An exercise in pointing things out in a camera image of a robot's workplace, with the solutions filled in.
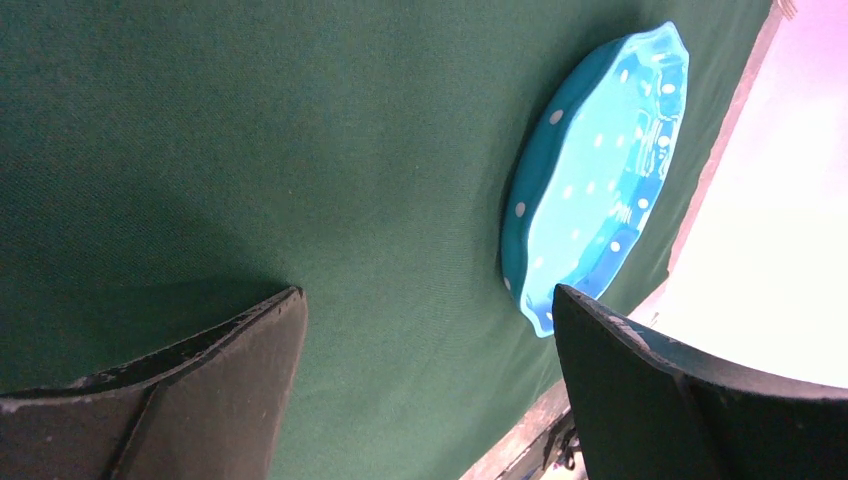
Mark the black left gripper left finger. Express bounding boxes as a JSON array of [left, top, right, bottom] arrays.
[[1, 287, 308, 479]]

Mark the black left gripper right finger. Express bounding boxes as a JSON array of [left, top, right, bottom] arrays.
[[553, 285, 847, 479]]

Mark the blue polka dot plate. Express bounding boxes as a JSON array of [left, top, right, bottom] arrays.
[[500, 21, 690, 338]]

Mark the dark green cloth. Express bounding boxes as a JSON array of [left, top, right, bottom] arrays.
[[1, 1, 771, 479]]

